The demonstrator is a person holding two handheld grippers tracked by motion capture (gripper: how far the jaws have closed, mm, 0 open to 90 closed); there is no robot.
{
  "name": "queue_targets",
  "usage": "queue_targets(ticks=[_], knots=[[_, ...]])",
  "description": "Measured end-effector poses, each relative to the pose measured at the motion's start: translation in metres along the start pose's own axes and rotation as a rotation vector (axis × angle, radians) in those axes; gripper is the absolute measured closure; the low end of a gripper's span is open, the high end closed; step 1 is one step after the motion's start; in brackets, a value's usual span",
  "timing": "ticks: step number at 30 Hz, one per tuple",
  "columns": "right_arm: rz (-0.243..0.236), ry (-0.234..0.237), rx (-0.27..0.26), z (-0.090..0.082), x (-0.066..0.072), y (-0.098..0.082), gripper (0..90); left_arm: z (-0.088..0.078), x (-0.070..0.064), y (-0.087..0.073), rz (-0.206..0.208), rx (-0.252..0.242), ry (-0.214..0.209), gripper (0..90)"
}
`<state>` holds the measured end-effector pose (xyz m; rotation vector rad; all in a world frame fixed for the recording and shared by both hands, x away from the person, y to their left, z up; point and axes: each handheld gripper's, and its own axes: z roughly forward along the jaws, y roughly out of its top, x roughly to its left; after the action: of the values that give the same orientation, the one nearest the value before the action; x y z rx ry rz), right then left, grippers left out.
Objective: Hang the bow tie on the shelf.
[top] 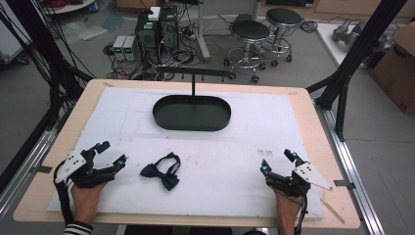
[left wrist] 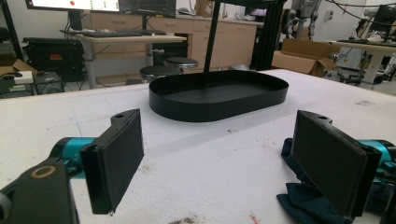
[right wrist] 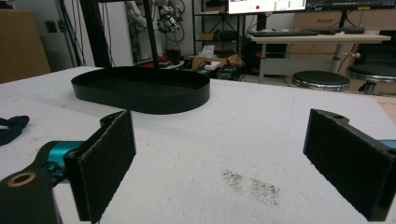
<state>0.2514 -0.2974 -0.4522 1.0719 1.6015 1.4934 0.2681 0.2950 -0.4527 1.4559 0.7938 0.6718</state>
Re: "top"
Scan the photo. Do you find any round white table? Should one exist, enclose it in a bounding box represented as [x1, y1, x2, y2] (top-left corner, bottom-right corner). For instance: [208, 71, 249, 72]
[41, 0, 96, 16]

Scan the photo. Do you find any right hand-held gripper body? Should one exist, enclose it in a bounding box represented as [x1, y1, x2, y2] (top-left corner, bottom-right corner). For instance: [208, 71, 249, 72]
[265, 162, 334, 198]

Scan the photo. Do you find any white foam mat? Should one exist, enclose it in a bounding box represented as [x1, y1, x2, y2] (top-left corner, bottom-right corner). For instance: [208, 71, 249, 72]
[47, 85, 326, 220]

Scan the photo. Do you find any tangle of floor cables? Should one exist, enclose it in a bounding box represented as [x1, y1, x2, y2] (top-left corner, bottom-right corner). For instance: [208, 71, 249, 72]
[103, 19, 209, 81]

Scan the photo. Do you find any grey device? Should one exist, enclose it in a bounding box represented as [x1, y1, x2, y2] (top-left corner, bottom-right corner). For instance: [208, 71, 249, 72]
[332, 17, 365, 45]

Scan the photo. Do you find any person's left hand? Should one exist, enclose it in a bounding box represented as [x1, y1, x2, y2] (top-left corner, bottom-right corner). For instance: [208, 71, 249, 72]
[70, 182, 108, 225]

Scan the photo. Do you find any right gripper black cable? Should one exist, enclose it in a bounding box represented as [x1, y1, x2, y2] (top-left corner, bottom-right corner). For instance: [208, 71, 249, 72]
[294, 192, 309, 235]

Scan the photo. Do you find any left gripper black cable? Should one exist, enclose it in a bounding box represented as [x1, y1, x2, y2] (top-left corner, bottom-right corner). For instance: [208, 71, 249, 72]
[53, 160, 75, 226]

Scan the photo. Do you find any black metal frame strut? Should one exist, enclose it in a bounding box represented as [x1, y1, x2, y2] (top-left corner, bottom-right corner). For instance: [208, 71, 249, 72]
[305, 0, 409, 143]
[0, 0, 96, 197]

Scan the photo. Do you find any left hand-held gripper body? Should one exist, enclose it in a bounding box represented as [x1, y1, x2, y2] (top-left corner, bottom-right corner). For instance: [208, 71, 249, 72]
[54, 148, 116, 190]

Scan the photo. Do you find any black hanger stand with tray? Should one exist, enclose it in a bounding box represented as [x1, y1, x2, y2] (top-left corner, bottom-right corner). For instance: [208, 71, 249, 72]
[152, 66, 237, 132]

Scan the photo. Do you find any grey power supply unit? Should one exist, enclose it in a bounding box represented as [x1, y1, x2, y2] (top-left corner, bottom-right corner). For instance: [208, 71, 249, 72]
[122, 35, 138, 63]
[112, 34, 127, 62]

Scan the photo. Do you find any black computer tower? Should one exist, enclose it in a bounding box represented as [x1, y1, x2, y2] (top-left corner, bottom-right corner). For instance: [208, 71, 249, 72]
[134, 10, 161, 65]
[159, 5, 180, 53]

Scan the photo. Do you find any grey metal table leg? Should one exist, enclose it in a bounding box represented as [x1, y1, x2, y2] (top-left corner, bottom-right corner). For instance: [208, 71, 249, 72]
[195, 0, 212, 64]

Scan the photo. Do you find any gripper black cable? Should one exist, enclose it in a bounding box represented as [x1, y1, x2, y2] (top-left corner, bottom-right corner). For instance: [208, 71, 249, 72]
[53, 160, 75, 226]
[294, 192, 309, 235]

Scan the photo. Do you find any grey equipment case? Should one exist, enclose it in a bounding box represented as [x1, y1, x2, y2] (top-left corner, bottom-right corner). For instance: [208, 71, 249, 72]
[0, 9, 31, 66]

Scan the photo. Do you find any wooden stick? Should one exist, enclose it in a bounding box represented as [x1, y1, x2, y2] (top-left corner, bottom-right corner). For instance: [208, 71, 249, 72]
[320, 198, 346, 225]

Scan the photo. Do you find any white box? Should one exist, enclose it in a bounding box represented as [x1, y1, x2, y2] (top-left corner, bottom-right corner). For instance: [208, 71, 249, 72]
[147, 6, 161, 23]

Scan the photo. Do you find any black bow tie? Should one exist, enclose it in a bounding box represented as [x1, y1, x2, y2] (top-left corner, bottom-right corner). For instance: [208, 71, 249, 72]
[139, 151, 182, 192]

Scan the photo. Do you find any person's right hand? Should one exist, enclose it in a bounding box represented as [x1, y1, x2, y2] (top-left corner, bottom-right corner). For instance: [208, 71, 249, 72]
[274, 190, 305, 219]

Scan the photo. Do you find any aluminium rail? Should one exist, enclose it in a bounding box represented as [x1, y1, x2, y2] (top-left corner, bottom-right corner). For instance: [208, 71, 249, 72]
[312, 99, 387, 235]
[0, 109, 72, 219]

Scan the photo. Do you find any brown cardboard box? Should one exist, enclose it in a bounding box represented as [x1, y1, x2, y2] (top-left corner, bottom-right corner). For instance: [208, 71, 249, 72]
[370, 22, 415, 116]

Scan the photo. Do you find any black round stool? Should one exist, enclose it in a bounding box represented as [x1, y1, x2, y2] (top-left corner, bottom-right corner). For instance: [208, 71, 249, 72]
[264, 7, 303, 68]
[223, 19, 272, 84]

